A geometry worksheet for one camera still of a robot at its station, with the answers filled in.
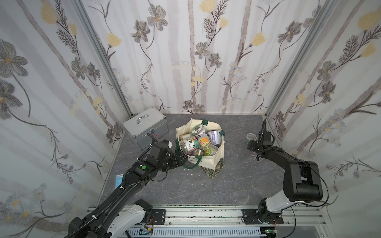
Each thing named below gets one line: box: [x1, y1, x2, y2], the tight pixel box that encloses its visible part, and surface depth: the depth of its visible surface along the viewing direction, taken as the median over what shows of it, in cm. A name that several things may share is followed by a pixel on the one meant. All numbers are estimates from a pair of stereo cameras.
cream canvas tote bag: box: [174, 118, 225, 172], surface depth 84 cm
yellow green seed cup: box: [203, 144, 219, 157], surface depth 82 cm
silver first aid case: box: [122, 107, 169, 150], surface depth 99 cm
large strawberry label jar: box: [179, 136, 199, 155], surface depth 81 cm
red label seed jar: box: [179, 133, 194, 142], surface depth 88 cm
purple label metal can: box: [207, 129, 222, 145], surface depth 86 cm
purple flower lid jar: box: [191, 123, 208, 139], surface depth 89 cm
